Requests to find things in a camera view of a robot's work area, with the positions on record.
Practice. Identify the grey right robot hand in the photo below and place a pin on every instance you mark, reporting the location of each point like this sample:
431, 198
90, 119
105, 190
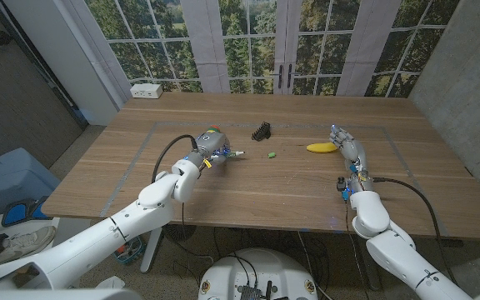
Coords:
354, 148

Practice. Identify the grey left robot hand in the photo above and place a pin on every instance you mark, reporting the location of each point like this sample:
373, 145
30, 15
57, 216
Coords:
213, 143

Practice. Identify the white green chisel marker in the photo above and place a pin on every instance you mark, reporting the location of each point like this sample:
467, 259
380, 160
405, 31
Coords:
236, 153

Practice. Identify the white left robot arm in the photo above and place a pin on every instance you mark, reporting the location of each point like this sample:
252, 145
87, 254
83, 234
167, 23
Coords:
148, 208

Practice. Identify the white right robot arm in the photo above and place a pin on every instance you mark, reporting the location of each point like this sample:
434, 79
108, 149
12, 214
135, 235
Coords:
390, 250

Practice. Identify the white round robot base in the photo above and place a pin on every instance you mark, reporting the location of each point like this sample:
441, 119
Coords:
261, 271

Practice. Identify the yellow toy banana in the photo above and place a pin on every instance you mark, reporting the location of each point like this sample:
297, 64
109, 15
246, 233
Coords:
321, 147

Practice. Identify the teal toy basket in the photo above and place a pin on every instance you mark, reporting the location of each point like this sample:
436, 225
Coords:
133, 250

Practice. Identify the colourful striped wooden maraca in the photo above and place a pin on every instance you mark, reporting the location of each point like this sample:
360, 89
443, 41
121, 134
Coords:
213, 128

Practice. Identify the black hair claw clip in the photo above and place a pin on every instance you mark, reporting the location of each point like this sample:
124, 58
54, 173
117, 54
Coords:
261, 132

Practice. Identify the white power strip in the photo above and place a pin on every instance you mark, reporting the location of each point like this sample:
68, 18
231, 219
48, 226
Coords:
146, 90

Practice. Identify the black round floor fan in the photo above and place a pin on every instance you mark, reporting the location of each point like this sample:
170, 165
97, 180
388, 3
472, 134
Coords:
179, 232

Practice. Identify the printed window forest backdrop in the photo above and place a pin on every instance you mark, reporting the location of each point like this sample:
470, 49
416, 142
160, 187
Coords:
240, 50

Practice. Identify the metal table leg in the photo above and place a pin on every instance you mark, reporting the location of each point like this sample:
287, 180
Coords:
151, 250
369, 266

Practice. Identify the blue grey storage bin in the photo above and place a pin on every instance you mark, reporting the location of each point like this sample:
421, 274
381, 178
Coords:
11, 175

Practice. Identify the grey white sneaker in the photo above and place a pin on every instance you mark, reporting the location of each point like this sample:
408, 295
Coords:
23, 246

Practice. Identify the white robot torso edge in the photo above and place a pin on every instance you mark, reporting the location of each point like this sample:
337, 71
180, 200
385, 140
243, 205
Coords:
56, 295

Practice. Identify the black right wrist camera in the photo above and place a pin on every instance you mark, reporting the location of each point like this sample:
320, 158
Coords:
341, 184

